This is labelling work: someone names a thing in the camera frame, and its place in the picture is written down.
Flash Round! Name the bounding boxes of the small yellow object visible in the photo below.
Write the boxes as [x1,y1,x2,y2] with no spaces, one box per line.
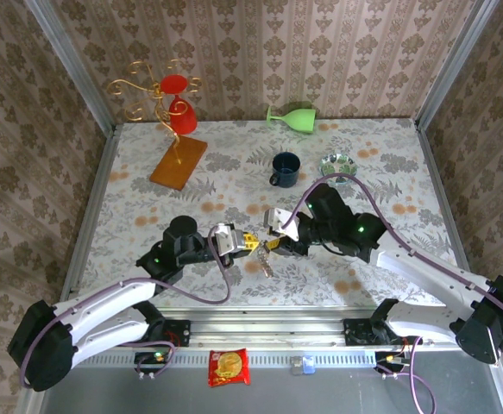
[253,245,274,279]

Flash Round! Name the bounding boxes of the leaf pattern bowl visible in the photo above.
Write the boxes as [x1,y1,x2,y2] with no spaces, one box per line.
[318,152,357,186]

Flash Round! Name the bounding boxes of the dark blue mug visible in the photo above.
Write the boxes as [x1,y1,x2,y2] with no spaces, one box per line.
[268,151,302,189]

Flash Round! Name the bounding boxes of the green wine glass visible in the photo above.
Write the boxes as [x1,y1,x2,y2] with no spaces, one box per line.
[265,104,318,135]

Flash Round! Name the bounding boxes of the perforated metal strip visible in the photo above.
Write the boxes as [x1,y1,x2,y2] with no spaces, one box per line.
[78,348,380,368]

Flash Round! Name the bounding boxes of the red wine glass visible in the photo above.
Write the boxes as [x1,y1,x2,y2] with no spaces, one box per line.
[160,73,198,133]

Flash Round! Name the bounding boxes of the small blue grey clip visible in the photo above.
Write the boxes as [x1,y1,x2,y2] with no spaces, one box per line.
[291,355,316,375]

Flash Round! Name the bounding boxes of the red snack packet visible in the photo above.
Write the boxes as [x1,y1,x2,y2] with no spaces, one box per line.
[208,348,251,388]

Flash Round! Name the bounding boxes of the small black controller board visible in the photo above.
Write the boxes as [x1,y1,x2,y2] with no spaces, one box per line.
[134,351,173,368]
[374,351,411,373]

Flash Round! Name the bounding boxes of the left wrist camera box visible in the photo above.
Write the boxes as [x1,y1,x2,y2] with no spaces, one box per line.
[213,222,244,256]

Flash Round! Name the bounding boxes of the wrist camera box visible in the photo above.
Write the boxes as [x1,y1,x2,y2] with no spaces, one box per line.
[262,208,301,243]
[213,222,244,256]

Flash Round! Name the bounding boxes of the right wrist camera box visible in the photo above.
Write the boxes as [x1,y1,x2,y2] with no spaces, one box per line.
[262,208,301,243]

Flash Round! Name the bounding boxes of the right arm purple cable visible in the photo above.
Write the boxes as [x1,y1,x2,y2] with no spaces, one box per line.
[281,172,503,414]

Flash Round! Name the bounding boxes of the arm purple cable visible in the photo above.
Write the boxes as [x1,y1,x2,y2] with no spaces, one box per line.
[281,172,503,414]
[20,226,231,389]

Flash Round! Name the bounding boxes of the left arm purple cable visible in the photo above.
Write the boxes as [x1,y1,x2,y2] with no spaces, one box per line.
[20,226,231,389]

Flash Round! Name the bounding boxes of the gold wire rack wooden base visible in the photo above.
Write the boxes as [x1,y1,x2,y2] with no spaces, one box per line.
[107,59,209,191]

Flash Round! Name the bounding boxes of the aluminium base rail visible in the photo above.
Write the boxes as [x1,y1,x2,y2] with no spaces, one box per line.
[41,308,500,350]

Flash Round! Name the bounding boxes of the aluminium table side rail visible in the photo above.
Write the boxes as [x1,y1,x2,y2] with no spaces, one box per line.
[56,123,121,310]
[414,120,483,311]

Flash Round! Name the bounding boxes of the aluminium frame post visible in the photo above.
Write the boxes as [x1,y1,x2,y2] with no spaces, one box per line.
[414,0,500,126]
[24,0,118,130]

